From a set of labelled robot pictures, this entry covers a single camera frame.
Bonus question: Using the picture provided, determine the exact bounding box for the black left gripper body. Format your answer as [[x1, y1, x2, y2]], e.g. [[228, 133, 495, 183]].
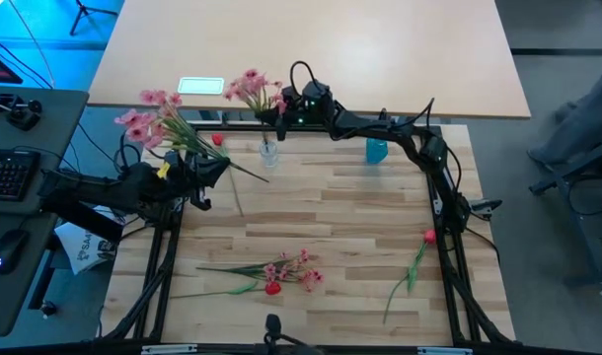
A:
[[175, 170, 212, 212]]

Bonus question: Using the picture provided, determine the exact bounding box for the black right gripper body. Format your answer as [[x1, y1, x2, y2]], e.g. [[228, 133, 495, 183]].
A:
[[275, 110, 306, 142]]

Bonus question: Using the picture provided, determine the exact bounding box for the red tulip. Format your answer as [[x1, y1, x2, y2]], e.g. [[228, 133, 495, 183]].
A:
[[382, 228, 438, 325], [170, 280, 283, 300], [211, 132, 245, 218]]

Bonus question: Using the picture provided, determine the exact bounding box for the pink flower bunch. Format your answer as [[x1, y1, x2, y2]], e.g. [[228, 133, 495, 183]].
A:
[[195, 249, 325, 293], [113, 89, 271, 184], [222, 68, 289, 155]]

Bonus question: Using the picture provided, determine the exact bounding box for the clear glass vase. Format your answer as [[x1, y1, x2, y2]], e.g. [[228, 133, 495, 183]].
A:
[[259, 139, 280, 168]]

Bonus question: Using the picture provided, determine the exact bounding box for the blue glass vase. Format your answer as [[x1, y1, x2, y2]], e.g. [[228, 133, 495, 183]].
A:
[[365, 137, 389, 165]]

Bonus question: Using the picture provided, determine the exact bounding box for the large beige table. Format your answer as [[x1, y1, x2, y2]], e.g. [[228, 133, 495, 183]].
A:
[[86, 0, 532, 120]]

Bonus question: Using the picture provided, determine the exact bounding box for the white printed bag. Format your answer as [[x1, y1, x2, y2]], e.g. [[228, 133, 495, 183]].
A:
[[53, 221, 119, 276]]

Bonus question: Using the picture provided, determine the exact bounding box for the grey desk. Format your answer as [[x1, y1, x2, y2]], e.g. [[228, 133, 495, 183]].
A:
[[0, 84, 89, 339]]

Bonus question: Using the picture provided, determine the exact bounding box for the black desk leg bar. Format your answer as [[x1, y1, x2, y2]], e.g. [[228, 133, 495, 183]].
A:
[[28, 250, 55, 311]]

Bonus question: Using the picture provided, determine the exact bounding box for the black keyboard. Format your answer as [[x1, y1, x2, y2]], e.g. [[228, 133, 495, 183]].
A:
[[0, 149, 40, 202]]

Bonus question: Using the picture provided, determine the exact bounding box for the black computer mouse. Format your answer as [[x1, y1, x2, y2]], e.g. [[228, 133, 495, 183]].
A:
[[0, 229, 30, 276]]

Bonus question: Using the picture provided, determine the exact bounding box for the black tripod stand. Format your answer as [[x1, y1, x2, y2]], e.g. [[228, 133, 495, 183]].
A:
[[68, 0, 119, 36]]

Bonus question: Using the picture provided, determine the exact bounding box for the black metal stand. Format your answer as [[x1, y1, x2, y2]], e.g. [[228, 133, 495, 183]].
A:
[[527, 142, 602, 290]]

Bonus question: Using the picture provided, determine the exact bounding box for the person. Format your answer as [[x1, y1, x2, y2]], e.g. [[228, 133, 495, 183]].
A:
[[526, 62, 602, 167]]

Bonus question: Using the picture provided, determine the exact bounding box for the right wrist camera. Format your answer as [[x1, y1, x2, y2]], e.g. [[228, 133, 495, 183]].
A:
[[280, 86, 303, 112]]

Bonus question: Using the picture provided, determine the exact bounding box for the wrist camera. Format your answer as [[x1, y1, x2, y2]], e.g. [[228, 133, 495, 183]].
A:
[[280, 86, 303, 112], [180, 151, 203, 172]]

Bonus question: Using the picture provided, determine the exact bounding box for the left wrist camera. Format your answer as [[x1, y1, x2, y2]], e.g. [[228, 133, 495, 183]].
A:
[[180, 151, 203, 172]]

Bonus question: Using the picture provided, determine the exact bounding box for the black metal frame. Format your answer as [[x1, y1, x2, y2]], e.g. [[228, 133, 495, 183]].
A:
[[98, 120, 519, 355]]

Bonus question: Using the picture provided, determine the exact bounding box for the black small camera mount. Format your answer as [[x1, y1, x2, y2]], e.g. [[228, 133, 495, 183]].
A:
[[254, 313, 327, 355]]

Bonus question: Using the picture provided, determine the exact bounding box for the silver metal bracket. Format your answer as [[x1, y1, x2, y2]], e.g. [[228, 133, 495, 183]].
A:
[[416, 346, 474, 355], [140, 343, 198, 355]]

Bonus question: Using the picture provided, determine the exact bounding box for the black clamp mount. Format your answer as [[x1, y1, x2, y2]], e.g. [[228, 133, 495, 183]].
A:
[[0, 93, 43, 132]]

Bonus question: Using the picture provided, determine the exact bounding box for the black cable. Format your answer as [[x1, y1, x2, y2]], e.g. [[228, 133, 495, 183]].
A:
[[0, 35, 54, 90]]

